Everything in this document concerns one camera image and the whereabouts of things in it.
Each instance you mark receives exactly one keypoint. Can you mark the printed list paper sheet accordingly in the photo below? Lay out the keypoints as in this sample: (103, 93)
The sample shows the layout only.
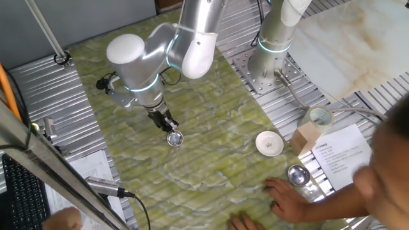
(96, 166)

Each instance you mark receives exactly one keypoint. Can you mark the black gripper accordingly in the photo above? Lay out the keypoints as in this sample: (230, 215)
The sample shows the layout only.
(161, 118)

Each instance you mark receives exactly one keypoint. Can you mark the bare human hand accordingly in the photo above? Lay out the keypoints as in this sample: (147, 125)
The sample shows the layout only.
(64, 220)

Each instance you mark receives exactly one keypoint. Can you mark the person's left hand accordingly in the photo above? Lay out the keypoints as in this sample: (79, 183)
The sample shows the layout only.
(244, 223)

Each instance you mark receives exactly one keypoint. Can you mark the white instruction paper sheet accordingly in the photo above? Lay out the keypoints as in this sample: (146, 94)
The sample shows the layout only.
(342, 153)

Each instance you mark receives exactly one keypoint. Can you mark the person's head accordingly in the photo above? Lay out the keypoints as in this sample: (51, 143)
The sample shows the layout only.
(390, 166)

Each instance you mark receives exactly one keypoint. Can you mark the person's right forearm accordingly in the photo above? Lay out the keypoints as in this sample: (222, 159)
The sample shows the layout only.
(335, 204)

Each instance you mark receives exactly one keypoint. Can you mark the black keyboard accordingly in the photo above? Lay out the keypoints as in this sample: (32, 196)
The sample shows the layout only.
(25, 198)

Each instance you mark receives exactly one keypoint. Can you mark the small grey device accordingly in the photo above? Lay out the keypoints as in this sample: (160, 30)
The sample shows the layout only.
(49, 127)

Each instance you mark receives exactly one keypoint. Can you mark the white ceramic saucer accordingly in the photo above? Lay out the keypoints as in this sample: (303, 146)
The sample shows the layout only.
(269, 143)

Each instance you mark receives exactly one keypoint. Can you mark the white marble board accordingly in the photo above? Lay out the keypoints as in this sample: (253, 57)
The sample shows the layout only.
(345, 48)

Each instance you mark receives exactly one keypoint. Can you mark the black round knob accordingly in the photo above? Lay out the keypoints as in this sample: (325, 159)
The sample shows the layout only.
(101, 84)

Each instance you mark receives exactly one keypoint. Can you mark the round steel bowl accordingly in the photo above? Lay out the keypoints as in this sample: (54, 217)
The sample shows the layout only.
(298, 175)

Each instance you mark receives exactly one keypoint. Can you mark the person's right hand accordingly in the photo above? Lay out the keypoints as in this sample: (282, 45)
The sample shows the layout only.
(290, 202)

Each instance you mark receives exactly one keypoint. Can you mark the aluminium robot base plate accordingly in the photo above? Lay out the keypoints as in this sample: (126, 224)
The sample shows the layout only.
(249, 73)

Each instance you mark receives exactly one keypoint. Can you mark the wooden block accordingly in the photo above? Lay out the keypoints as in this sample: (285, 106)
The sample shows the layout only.
(303, 139)

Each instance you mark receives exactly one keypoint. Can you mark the green marble pattern mat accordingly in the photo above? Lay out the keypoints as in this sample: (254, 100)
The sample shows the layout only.
(207, 127)

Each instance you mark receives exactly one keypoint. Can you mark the metal pole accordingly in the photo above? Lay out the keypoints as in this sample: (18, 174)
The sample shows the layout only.
(44, 32)

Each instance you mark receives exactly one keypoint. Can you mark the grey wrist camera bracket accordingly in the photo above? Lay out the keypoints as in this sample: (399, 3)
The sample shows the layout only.
(119, 97)

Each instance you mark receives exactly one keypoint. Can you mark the clear tape roll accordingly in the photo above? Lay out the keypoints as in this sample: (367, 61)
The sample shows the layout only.
(319, 116)

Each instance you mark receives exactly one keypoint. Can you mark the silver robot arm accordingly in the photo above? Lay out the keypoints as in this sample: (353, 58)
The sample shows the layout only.
(143, 64)

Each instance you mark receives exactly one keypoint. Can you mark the steel frame beam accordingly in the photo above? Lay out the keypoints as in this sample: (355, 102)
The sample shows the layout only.
(48, 166)

